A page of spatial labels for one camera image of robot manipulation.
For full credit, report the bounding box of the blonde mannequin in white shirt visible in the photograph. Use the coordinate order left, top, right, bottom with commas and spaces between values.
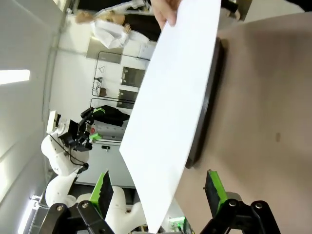
75, 9, 159, 51

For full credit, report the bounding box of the person's left hand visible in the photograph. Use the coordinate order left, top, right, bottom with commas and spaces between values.
151, 0, 183, 30

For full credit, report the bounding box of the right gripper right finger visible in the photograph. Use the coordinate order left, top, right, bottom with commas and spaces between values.
199, 169, 281, 234

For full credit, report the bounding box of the ceiling light panel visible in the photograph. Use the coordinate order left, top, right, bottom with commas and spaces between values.
0, 69, 31, 85

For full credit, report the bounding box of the grey wall board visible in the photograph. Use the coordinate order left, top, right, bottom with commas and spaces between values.
86, 39, 122, 64

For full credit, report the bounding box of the dark square wall window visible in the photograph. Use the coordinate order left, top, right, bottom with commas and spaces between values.
120, 66, 144, 87
117, 89, 140, 108

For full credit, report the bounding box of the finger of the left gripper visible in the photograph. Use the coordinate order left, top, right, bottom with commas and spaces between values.
79, 106, 106, 131
73, 133, 101, 152

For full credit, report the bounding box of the black hanging garment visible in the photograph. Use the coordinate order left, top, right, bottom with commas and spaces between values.
94, 104, 130, 127

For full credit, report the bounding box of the dark brown serving tray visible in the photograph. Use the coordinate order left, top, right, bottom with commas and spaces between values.
184, 38, 224, 169

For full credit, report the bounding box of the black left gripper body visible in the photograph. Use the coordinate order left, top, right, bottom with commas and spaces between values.
60, 119, 81, 147

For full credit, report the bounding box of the white A4 paper sheet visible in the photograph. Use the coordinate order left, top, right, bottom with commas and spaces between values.
118, 0, 222, 234

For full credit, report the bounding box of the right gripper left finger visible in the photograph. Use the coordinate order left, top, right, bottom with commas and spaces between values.
46, 170, 115, 234

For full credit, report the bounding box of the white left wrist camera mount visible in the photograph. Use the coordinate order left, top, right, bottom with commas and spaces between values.
47, 110, 62, 134

